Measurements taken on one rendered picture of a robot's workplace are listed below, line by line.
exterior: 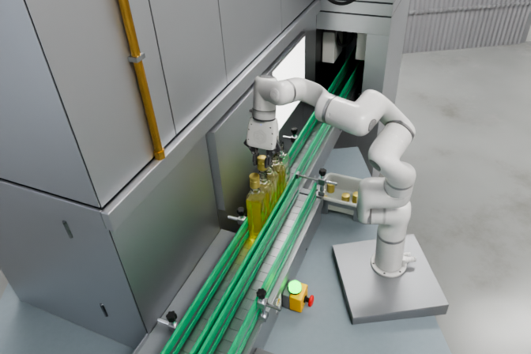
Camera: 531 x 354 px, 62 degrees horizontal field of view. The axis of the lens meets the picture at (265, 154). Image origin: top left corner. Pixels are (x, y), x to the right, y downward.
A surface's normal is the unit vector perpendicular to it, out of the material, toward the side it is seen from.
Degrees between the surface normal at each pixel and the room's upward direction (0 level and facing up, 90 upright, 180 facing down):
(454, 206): 0
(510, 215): 0
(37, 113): 90
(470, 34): 90
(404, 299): 3
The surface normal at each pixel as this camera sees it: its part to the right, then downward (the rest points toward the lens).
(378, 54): -0.39, 0.56
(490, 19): 0.09, 0.59
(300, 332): -0.05, -0.80
